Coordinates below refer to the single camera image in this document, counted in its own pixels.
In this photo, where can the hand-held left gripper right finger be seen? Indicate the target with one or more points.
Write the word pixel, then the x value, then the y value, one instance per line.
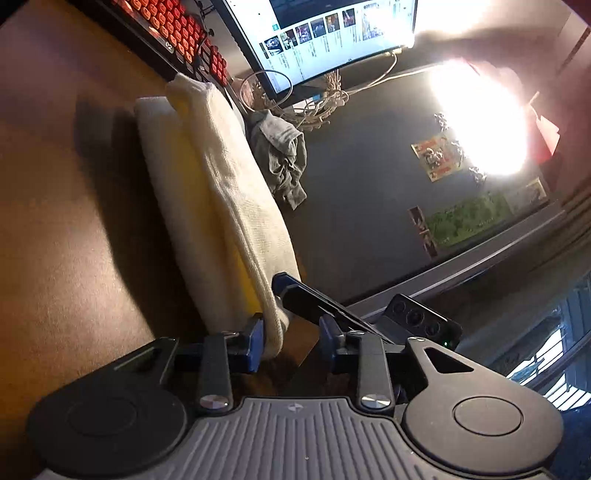
pixel 327 341

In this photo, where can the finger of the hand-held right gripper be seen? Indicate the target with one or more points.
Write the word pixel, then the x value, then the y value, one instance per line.
pixel 295 297

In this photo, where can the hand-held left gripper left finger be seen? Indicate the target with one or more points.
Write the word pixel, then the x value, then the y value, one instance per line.
pixel 256 344

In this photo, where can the cream knit vest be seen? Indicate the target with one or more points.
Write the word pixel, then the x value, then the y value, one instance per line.
pixel 221 184

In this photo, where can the photo strip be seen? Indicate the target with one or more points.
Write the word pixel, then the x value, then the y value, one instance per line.
pixel 422 230

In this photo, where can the grey crumpled garment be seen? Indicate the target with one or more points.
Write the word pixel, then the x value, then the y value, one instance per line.
pixel 281 152

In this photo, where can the bright lamp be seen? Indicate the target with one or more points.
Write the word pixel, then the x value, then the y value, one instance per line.
pixel 480 115

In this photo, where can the red paper sheet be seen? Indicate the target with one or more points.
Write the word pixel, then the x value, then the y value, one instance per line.
pixel 547 138

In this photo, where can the curved computer monitor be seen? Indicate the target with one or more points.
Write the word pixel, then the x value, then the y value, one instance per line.
pixel 314 60

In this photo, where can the red backlit keyboard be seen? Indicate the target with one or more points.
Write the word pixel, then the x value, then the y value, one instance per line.
pixel 175 23

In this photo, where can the silver wall sticker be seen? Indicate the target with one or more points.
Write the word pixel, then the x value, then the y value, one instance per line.
pixel 441 119
pixel 457 148
pixel 478 173

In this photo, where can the figure wall card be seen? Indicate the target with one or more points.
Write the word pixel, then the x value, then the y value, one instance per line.
pixel 436 157

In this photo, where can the yellow wall card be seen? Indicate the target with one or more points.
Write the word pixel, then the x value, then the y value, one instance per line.
pixel 531 194

